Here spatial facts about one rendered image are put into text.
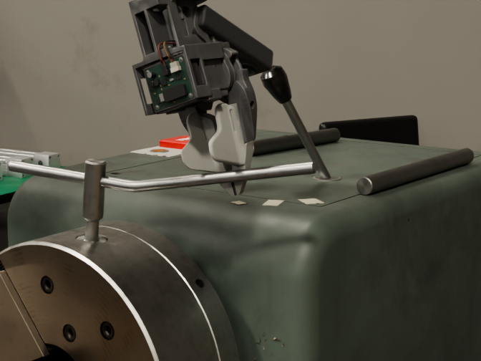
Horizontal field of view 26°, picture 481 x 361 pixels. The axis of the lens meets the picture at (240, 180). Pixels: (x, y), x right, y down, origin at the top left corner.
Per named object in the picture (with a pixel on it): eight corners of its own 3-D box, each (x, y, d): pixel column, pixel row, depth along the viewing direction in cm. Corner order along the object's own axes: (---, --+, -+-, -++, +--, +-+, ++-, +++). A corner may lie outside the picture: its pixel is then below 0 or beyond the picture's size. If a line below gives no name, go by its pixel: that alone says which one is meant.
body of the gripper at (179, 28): (144, 123, 103) (113, 6, 103) (199, 114, 110) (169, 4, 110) (202, 103, 98) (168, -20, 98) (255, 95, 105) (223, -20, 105)
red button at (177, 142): (183, 147, 165) (183, 135, 164) (213, 151, 161) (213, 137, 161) (158, 152, 160) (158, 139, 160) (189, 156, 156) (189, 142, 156)
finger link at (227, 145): (209, 203, 102) (184, 111, 102) (244, 193, 107) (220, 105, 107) (232, 196, 100) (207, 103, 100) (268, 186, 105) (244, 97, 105)
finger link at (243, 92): (220, 150, 105) (197, 66, 105) (230, 147, 107) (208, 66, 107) (256, 138, 103) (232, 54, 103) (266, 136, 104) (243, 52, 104)
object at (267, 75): (273, 101, 131) (273, 63, 130) (295, 103, 129) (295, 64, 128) (255, 104, 128) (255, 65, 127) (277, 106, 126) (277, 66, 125)
